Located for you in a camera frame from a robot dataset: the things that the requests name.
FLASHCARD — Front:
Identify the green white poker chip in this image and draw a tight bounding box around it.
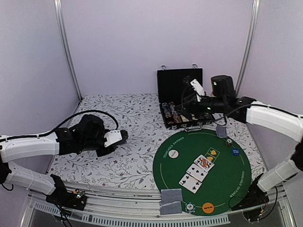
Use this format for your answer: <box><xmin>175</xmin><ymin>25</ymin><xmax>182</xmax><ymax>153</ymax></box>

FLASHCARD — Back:
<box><xmin>185</xmin><ymin>202</ymin><xmax>196</xmax><ymax>214</ymax></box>

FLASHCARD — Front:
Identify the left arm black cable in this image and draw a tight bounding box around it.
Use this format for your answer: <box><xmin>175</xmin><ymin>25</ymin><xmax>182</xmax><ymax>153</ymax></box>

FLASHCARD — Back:
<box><xmin>0</xmin><ymin>110</ymin><xmax>120</xmax><ymax>141</ymax></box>

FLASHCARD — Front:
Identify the front aluminium rail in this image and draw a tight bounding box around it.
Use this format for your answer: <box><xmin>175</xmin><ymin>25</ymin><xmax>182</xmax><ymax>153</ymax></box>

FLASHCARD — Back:
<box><xmin>20</xmin><ymin>186</ymin><xmax>297</xmax><ymax>227</ymax></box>

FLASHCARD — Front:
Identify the right aluminium frame post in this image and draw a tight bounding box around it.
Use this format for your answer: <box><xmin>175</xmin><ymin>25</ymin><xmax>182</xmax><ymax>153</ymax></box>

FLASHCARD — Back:
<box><xmin>235</xmin><ymin>0</ymin><xmax>260</xmax><ymax>95</ymax></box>

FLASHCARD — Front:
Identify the poker chip row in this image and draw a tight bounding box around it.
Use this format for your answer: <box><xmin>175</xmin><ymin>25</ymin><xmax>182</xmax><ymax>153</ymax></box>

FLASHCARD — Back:
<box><xmin>161</xmin><ymin>103</ymin><xmax>175</xmax><ymax>124</ymax></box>
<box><xmin>169</xmin><ymin>102</ymin><xmax>182</xmax><ymax>123</ymax></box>

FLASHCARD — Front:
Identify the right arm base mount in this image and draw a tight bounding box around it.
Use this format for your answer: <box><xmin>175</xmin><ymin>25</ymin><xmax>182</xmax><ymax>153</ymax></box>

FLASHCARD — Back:
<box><xmin>228</xmin><ymin>174</ymin><xmax>278</xmax><ymax>223</ymax></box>

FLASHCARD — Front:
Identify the left aluminium frame post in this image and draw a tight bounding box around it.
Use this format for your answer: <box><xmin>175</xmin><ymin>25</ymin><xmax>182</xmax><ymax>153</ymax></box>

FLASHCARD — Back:
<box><xmin>53</xmin><ymin>0</ymin><xmax>83</xmax><ymax>102</ymax></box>

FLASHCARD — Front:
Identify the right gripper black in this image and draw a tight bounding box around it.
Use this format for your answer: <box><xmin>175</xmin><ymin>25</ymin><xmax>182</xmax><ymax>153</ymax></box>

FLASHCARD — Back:
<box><xmin>173</xmin><ymin>93</ymin><xmax>226</xmax><ymax>121</ymax></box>

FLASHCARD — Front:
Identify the face up spades card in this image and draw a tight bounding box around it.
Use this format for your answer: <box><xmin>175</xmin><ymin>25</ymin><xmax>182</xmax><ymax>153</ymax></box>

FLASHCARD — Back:
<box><xmin>186</xmin><ymin>163</ymin><xmax>208</xmax><ymax>182</ymax></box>

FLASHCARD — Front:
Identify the green round poker mat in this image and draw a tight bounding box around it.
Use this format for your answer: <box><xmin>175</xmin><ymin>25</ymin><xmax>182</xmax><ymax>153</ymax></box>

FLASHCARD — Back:
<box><xmin>152</xmin><ymin>129</ymin><xmax>252</xmax><ymax>216</ymax></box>

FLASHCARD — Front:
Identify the orange big blind button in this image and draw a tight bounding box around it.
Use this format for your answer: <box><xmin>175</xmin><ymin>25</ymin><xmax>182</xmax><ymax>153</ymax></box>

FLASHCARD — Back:
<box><xmin>202</xmin><ymin>202</ymin><xmax>214</xmax><ymax>214</ymax></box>

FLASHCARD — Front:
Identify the black poker chip case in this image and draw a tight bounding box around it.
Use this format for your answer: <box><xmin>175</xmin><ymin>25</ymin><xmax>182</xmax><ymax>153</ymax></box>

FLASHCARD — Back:
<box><xmin>157</xmin><ymin>65</ymin><xmax>214</xmax><ymax>130</ymax></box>

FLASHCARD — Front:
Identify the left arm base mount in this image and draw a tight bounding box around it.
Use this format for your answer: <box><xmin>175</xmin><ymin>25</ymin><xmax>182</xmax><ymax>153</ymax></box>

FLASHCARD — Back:
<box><xmin>46</xmin><ymin>174</ymin><xmax>87</xmax><ymax>211</ymax></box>

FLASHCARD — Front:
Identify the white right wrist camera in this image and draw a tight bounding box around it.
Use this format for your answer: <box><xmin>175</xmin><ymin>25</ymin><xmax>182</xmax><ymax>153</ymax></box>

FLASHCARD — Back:
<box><xmin>190</xmin><ymin>79</ymin><xmax>205</xmax><ymax>102</ymax></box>

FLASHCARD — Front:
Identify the poker chip row far left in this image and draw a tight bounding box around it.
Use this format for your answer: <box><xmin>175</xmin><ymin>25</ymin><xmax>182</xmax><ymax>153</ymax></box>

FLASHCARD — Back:
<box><xmin>161</xmin><ymin>103</ymin><xmax>175</xmax><ymax>124</ymax></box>

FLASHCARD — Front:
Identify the blue small blind button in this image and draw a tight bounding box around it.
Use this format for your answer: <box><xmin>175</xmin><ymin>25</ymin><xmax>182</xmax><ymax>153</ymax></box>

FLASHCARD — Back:
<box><xmin>232</xmin><ymin>148</ymin><xmax>240</xmax><ymax>156</ymax></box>

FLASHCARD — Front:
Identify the aluminium frame post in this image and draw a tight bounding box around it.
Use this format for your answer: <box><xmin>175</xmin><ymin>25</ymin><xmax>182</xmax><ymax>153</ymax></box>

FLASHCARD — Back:
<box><xmin>235</xmin><ymin>0</ymin><xmax>260</xmax><ymax>95</ymax></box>
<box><xmin>53</xmin><ymin>0</ymin><xmax>83</xmax><ymax>102</ymax></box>

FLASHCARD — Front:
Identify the white dealer button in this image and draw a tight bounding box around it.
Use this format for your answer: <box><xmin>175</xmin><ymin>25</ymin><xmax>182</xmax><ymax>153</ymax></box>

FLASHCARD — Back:
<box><xmin>169</xmin><ymin>150</ymin><xmax>179</xmax><ymax>158</ymax></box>

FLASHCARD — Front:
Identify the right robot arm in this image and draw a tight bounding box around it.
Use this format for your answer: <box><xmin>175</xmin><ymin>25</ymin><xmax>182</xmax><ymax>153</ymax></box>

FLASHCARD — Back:
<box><xmin>86</xmin><ymin>73</ymin><xmax>303</xmax><ymax>190</ymax></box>

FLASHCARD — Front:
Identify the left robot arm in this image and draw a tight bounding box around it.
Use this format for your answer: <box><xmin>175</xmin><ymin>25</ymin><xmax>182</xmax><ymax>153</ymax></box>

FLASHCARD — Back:
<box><xmin>0</xmin><ymin>114</ymin><xmax>128</xmax><ymax>205</ymax></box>

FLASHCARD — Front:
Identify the face up clubs card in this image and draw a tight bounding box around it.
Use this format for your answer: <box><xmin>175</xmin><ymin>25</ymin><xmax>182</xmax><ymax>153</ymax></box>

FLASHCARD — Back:
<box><xmin>179</xmin><ymin>174</ymin><xmax>202</xmax><ymax>194</ymax></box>

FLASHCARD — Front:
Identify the face up court card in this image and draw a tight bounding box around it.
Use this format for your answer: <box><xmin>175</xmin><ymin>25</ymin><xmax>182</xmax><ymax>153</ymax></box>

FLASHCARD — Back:
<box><xmin>194</xmin><ymin>155</ymin><xmax>214</xmax><ymax>172</ymax></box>

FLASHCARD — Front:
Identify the dealt card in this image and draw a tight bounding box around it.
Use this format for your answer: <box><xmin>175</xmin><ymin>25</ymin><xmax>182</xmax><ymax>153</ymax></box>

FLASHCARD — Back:
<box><xmin>216</xmin><ymin>125</ymin><xmax>227</xmax><ymax>139</ymax></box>
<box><xmin>160</xmin><ymin>188</ymin><xmax>183</xmax><ymax>202</ymax></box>
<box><xmin>160</xmin><ymin>201</ymin><xmax>182</xmax><ymax>215</ymax></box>

